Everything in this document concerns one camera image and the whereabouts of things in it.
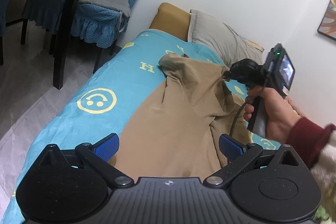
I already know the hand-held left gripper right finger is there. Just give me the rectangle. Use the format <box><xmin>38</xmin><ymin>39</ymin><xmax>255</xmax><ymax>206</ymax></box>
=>
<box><xmin>203</xmin><ymin>134</ymin><xmax>302</xmax><ymax>189</ymax></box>

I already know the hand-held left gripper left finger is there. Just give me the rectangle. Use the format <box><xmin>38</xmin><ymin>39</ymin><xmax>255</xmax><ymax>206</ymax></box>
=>
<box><xmin>39</xmin><ymin>133</ymin><xmax>135</xmax><ymax>189</ymax></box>

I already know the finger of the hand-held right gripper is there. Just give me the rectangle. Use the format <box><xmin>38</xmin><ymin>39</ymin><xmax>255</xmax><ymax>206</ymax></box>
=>
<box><xmin>223</xmin><ymin>69</ymin><xmax>238</xmax><ymax>83</ymax></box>

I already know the tan skeleton print t-shirt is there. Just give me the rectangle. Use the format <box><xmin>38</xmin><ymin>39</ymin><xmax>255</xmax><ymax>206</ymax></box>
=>
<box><xmin>112</xmin><ymin>53</ymin><xmax>253</xmax><ymax>179</ymax></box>

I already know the person's right forearm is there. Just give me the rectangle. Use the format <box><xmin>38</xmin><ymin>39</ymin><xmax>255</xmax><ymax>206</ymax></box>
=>
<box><xmin>285</xmin><ymin>116</ymin><xmax>336</xmax><ymax>169</ymax></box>

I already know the person's right hand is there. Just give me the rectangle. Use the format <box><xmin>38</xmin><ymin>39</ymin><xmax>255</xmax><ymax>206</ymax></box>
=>
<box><xmin>243</xmin><ymin>87</ymin><xmax>302</xmax><ymax>141</ymax></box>

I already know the tan pillow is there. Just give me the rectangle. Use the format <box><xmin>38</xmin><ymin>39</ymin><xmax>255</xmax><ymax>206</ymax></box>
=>
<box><xmin>244</xmin><ymin>38</ymin><xmax>265</xmax><ymax>53</ymax></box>

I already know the bed with turquoise printed sheet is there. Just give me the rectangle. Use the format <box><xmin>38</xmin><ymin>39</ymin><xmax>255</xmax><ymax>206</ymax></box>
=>
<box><xmin>12</xmin><ymin>29</ymin><xmax>286</xmax><ymax>217</ymax></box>

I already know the grey pillow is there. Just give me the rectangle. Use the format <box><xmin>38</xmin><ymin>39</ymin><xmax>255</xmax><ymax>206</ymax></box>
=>
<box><xmin>188</xmin><ymin>9</ymin><xmax>264</xmax><ymax>68</ymax></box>

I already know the mustard yellow cushion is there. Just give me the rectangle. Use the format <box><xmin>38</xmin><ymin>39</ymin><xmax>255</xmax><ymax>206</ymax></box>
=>
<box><xmin>149</xmin><ymin>3</ymin><xmax>192</xmax><ymax>43</ymax></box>

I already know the white fluffy garment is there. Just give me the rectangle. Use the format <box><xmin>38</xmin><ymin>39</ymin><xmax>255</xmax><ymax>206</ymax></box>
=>
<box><xmin>310</xmin><ymin>123</ymin><xmax>336</xmax><ymax>214</ymax></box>

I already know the white table with dark legs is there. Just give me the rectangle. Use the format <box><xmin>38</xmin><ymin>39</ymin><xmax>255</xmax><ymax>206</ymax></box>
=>
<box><xmin>0</xmin><ymin>0</ymin><xmax>98</xmax><ymax>90</ymax></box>

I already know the grey seat cushion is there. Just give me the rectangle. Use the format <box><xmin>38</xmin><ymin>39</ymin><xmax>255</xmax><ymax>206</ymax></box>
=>
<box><xmin>79</xmin><ymin>0</ymin><xmax>131</xmax><ymax>19</ymax></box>

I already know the black cable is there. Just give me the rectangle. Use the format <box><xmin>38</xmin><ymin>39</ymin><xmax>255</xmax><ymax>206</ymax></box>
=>
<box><xmin>228</xmin><ymin>102</ymin><xmax>249</xmax><ymax>139</ymax></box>

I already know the framed leaf wall picture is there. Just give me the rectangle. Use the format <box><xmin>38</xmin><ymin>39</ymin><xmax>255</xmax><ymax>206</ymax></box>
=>
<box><xmin>317</xmin><ymin>0</ymin><xmax>336</xmax><ymax>42</ymax></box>

